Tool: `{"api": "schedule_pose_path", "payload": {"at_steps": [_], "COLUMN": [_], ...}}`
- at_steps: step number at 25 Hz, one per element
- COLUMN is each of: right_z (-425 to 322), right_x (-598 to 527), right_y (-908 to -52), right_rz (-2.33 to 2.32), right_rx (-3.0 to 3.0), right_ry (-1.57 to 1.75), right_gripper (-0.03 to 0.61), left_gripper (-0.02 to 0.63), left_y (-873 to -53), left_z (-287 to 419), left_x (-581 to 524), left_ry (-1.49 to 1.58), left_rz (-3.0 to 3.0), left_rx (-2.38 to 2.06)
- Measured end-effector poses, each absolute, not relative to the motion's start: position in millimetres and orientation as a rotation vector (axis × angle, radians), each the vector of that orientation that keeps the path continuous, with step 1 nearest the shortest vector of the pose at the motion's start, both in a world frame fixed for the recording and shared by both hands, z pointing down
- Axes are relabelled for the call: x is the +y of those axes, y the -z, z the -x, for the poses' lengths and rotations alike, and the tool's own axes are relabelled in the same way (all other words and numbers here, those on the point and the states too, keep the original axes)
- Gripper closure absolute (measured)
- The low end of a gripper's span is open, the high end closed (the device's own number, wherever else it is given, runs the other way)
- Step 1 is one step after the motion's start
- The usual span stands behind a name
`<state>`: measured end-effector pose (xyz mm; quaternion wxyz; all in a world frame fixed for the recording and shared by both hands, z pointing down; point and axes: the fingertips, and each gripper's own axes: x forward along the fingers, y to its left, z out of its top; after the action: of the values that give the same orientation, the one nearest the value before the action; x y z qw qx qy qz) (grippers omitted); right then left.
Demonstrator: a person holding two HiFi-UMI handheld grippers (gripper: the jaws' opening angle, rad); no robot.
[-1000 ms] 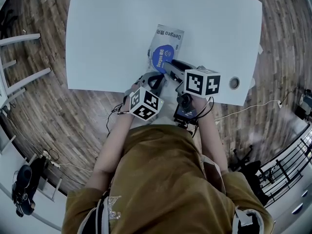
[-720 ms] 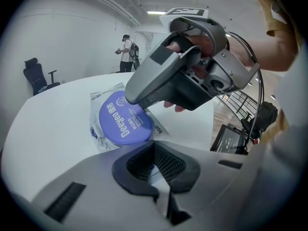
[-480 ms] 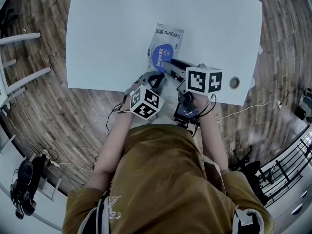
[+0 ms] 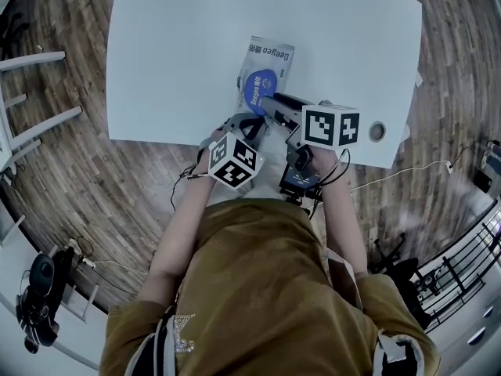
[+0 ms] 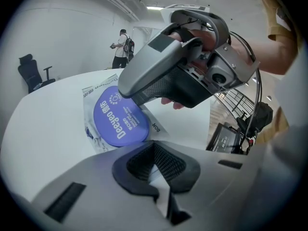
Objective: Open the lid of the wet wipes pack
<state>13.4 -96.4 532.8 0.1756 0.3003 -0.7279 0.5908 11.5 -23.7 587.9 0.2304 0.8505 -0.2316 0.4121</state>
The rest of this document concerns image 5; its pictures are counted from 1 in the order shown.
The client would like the black office chair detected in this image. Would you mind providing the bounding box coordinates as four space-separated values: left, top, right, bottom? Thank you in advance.
17 53 56 94

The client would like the black padded chair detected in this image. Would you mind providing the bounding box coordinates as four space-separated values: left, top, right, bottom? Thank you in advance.
236 102 274 140

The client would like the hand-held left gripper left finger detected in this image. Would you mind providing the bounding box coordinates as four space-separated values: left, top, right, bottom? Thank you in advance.
31 140 174 231

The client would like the white wet wipe pack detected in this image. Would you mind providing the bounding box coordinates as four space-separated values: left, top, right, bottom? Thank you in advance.
81 74 170 185

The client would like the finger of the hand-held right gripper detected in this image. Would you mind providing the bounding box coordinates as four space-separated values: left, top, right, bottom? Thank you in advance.
117 33 186 99

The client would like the person's right hand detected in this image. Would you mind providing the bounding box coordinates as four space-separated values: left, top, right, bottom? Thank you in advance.
160 29 218 111

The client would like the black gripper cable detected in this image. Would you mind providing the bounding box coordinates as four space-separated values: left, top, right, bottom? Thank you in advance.
227 30 263 139

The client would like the person's right forearm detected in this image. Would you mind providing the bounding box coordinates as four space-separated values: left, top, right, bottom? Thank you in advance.
230 31 298 76

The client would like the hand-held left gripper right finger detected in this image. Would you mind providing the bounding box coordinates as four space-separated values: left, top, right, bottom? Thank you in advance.
153 140 265 231

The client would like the black metal railing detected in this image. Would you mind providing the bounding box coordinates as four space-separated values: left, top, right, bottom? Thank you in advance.
215 87 256 120

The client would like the black display device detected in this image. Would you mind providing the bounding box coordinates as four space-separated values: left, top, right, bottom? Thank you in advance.
205 122 242 154

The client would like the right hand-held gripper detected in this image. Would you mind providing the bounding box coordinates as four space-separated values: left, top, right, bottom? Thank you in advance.
131 3 261 110

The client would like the mustard shirt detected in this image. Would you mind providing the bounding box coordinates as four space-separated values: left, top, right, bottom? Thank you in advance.
254 0 306 144

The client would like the blue oval lid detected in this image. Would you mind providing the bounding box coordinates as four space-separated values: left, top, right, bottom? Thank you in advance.
93 85 150 148

